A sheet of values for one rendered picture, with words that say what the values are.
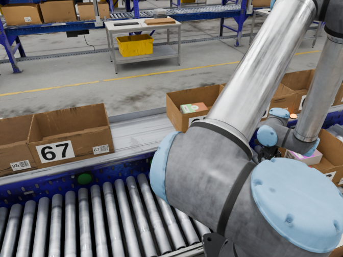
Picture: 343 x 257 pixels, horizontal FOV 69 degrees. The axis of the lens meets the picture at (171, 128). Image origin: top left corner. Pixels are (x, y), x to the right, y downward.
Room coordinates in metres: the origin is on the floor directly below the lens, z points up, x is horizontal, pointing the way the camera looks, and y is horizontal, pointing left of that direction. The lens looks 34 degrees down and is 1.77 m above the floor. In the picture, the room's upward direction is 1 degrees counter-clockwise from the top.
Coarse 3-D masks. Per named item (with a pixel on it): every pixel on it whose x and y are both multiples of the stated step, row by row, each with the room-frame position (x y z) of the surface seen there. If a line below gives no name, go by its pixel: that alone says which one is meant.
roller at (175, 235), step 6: (150, 180) 1.00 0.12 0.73; (162, 204) 0.82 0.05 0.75; (168, 204) 0.82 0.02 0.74; (162, 210) 0.79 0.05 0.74; (168, 210) 0.78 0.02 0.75; (168, 216) 0.75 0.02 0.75; (168, 222) 0.72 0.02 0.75; (174, 222) 0.72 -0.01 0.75; (168, 228) 0.69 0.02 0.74; (174, 228) 0.68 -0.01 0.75; (174, 234) 0.66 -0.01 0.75; (180, 234) 0.66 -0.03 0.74; (174, 240) 0.63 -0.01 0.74; (180, 240) 0.63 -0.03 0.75; (174, 246) 0.61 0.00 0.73; (180, 246) 0.60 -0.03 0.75
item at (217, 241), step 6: (204, 234) 0.36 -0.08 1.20; (210, 234) 0.36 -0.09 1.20; (216, 234) 0.36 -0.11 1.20; (204, 240) 0.35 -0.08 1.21; (210, 240) 0.35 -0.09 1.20; (216, 240) 0.35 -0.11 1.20; (222, 240) 0.35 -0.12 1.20; (204, 246) 0.33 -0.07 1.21; (210, 246) 0.33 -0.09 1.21; (216, 246) 0.33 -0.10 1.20; (204, 252) 0.32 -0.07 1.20; (210, 252) 0.32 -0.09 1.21; (216, 252) 0.32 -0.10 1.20
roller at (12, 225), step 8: (16, 208) 0.81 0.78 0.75; (16, 216) 0.77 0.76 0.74; (8, 224) 0.72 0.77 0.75; (16, 224) 0.73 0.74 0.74; (8, 232) 0.68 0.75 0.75; (16, 232) 0.69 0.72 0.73; (8, 240) 0.64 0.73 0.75; (8, 248) 0.60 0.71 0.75; (0, 256) 0.57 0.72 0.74; (8, 256) 0.57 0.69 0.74
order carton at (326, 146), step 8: (320, 136) 1.22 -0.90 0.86; (328, 136) 1.17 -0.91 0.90; (320, 144) 1.20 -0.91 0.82; (328, 144) 1.15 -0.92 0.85; (336, 144) 1.11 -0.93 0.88; (328, 152) 1.13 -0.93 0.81; (336, 152) 1.09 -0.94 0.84; (328, 160) 1.11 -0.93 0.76; (336, 160) 1.07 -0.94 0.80; (320, 168) 1.05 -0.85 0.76; (328, 168) 0.88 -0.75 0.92; (336, 168) 0.89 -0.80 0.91; (336, 176) 0.90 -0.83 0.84; (336, 184) 0.91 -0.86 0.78
